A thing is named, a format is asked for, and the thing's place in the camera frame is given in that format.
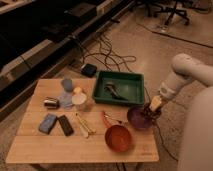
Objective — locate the small metal can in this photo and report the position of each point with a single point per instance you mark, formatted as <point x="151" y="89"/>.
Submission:
<point x="51" y="103"/>

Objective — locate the purple bowl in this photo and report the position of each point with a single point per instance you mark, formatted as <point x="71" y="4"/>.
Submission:
<point x="137" y="120"/>

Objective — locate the dark utensil in tray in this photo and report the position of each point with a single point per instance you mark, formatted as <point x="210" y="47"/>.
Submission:
<point x="110" y="87"/>

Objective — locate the clear cup with white lid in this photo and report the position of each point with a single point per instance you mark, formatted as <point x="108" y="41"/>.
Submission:
<point x="79" y="101"/>

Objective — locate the small yellow round object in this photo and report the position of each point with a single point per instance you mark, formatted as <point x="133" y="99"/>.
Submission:
<point x="77" y="90"/>

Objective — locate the blue plastic cup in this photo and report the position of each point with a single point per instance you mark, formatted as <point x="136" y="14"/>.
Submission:
<point x="67" y="84"/>

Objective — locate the blue sponge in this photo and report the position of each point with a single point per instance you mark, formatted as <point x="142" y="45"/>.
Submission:
<point x="48" y="123"/>

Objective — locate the black power box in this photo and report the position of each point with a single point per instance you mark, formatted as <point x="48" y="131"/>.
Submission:
<point x="88" y="70"/>

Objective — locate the dark red grape bunch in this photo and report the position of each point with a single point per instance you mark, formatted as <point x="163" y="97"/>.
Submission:
<point x="149" y="114"/>

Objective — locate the green plastic tray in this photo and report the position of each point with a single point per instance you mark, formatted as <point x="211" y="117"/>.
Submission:
<point x="128" y="85"/>

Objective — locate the orange red bowl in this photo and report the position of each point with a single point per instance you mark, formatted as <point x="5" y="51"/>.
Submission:
<point x="118" y="138"/>

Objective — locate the light blue cloth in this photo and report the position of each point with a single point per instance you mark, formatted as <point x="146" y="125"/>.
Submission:
<point x="65" y="100"/>

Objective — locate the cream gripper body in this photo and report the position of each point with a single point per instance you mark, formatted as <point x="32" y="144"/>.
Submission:
<point x="156" y="102"/>

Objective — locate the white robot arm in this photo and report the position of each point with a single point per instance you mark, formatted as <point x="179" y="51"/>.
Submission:
<point x="196" y="152"/>

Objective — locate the red handled utensil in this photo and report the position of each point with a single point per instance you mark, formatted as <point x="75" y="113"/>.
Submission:
<point x="107" y="121"/>

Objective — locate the wooden tongs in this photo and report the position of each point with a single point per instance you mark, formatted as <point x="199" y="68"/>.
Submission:
<point x="84" y="126"/>

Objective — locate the black rectangular block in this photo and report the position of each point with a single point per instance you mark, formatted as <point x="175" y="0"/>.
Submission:
<point x="65" y="125"/>

